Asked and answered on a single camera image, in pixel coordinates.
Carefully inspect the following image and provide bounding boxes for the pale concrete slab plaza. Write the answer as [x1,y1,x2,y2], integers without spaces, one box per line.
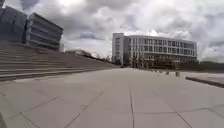
[0,67,224,128]

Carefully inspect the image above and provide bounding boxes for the low distant building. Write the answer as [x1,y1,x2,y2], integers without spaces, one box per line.
[64,49,92,57]

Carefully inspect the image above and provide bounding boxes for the white building with window rows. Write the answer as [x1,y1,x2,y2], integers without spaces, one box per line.
[111,32,198,67]

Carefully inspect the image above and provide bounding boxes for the row of trees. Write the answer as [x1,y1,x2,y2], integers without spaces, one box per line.
[130,54,224,72]

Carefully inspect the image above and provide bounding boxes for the grey building with balcony bands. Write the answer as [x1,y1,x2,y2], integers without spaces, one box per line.
[24,12,65,52]

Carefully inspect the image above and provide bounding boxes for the wide grey stone stairs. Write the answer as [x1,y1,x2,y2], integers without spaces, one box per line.
[0,39,117,83]

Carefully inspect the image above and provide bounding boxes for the dark low kerb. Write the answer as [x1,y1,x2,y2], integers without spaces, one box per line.
[185,75,224,89]

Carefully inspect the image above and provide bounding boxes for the dark glass building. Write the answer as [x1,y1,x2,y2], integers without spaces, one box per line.
[0,4,28,44]

